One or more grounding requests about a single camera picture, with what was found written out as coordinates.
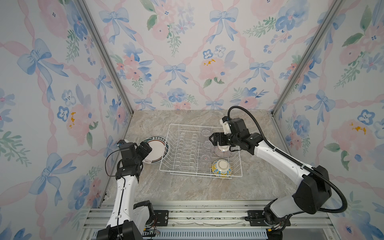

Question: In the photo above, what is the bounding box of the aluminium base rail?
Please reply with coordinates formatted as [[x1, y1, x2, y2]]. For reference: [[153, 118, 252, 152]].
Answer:
[[77, 200, 343, 240]]

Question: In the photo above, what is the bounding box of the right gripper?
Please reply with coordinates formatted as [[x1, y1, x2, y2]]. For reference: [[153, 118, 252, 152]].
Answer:
[[208, 132, 241, 148]]

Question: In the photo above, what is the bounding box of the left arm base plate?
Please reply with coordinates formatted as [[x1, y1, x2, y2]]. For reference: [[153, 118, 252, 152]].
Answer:
[[143, 210, 170, 228]]

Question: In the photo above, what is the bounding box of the yellow blue floral bowl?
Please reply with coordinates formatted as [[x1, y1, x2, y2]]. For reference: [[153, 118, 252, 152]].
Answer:
[[211, 159, 232, 178]]

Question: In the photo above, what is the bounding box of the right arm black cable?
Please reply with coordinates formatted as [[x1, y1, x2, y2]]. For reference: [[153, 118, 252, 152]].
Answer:
[[227, 105, 348, 214]]

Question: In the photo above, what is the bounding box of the right corner aluminium post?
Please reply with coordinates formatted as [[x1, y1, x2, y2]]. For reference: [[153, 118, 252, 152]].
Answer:
[[271, 0, 344, 117]]

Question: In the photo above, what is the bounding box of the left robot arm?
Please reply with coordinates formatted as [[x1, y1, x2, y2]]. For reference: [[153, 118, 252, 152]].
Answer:
[[96, 140, 155, 240]]

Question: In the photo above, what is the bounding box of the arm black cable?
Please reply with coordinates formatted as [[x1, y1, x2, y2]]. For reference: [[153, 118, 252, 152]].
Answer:
[[104, 148, 124, 181], [227, 105, 348, 214]]

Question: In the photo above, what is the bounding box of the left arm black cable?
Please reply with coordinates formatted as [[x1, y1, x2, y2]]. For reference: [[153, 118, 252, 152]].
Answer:
[[104, 148, 124, 181]]

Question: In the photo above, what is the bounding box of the striped grey bowl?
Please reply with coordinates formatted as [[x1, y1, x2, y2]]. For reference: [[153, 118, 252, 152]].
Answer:
[[213, 146, 231, 158]]

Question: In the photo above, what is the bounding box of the left corner aluminium post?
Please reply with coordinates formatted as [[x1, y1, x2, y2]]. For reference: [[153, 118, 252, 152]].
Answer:
[[74, 0, 134, 115]]

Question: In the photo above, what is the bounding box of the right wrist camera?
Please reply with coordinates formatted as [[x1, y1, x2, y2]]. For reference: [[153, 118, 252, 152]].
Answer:
[[220, 116, 232, 135]]

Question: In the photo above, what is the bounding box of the corner aluminium post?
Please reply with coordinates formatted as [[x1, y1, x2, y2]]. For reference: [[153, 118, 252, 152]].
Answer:
[[271, 0, 344, 117], [74, 0, 134, 115]]

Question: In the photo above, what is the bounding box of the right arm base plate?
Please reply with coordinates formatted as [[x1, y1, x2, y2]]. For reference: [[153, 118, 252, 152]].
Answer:
[[245, 210, 291, 228]]

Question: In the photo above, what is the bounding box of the white wire dish rack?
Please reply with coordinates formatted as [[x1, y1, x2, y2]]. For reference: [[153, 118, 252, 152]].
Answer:
[[160, 124, 243, 179]]

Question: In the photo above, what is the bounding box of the plain white plate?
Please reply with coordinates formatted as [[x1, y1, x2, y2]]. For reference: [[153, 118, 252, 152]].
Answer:
[[143, 136, 169, 165]]

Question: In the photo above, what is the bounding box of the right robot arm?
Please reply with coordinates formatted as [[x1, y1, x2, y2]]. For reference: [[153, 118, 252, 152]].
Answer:
[[209, 118, 332, 226]]

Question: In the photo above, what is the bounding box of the watermelon pattern plate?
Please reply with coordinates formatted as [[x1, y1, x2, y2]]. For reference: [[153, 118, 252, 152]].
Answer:
[[148, 142, 169, 165]]

